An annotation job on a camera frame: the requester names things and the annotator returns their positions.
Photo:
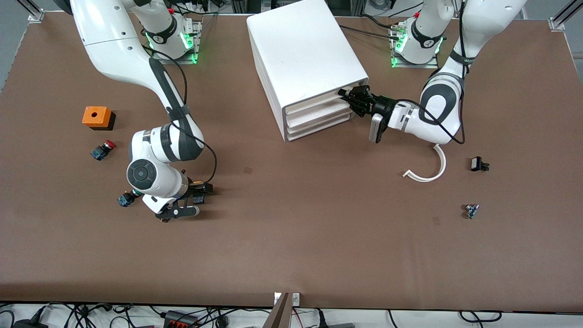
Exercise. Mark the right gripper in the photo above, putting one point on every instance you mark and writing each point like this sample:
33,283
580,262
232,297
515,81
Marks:
199,198

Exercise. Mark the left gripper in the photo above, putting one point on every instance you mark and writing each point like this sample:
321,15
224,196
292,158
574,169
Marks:
381,107

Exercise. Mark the yellow push button switch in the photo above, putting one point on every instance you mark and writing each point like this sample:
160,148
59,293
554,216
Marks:
199,199

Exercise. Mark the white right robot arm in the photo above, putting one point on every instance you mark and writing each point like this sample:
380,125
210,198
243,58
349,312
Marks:
114,41

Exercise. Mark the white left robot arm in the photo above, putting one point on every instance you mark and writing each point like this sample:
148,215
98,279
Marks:
489,13

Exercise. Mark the white curved plastic strip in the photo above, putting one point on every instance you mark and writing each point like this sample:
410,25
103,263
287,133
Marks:
439,171

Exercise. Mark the black power strip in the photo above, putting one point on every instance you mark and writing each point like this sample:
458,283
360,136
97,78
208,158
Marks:
180,320

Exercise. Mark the small blue electronic part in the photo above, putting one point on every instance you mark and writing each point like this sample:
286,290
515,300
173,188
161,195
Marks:
471,211

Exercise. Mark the green push button switch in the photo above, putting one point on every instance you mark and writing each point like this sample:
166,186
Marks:
124,199

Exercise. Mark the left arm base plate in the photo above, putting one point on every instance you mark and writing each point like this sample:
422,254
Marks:
432,65

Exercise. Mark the red push button switch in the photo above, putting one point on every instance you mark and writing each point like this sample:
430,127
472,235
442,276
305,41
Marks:
102,151

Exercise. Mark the orange button enclosure box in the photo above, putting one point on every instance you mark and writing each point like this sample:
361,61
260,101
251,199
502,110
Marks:
95,116

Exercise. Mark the small black switch part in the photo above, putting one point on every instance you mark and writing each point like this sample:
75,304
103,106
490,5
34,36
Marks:
478,164

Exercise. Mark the small metal edge bracket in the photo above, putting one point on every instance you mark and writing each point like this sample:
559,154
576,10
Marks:
277,299
296,299

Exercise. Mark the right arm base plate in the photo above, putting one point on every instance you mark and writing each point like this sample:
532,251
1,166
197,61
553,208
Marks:
157,59

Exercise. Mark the brown wooden post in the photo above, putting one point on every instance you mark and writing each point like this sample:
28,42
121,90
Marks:
278,316

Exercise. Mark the aluminium corner bracket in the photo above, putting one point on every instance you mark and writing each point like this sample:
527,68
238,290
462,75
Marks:
556,24
35,15

